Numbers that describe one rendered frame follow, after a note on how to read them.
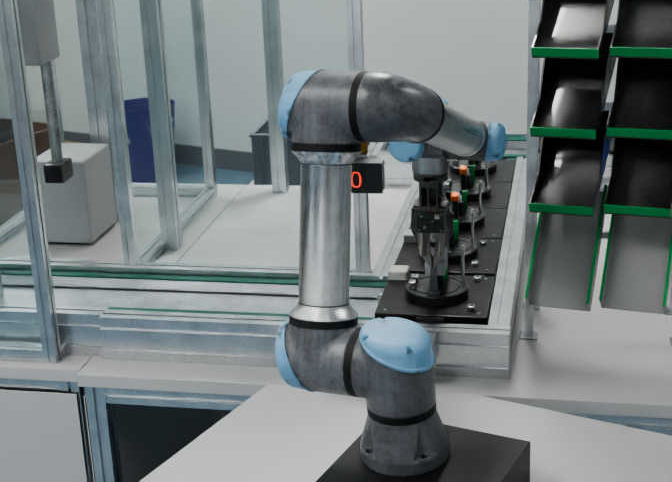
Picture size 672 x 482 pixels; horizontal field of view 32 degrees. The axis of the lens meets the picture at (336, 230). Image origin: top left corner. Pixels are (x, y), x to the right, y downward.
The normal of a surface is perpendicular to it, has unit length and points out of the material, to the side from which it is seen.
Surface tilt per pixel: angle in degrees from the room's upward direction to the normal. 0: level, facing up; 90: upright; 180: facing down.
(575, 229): 45
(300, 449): 0
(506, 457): 4
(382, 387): 93
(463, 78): 90
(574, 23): 25
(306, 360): 78
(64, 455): 90
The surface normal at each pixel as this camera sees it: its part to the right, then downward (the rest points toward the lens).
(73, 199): -0.19, 0.32
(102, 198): 0.98, 0.03
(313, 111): -0.42, 0.11
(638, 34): -0.18, -0.73
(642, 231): -0.28, -0.44
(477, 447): -0.09, -0.93
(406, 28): -0.49, 0.30
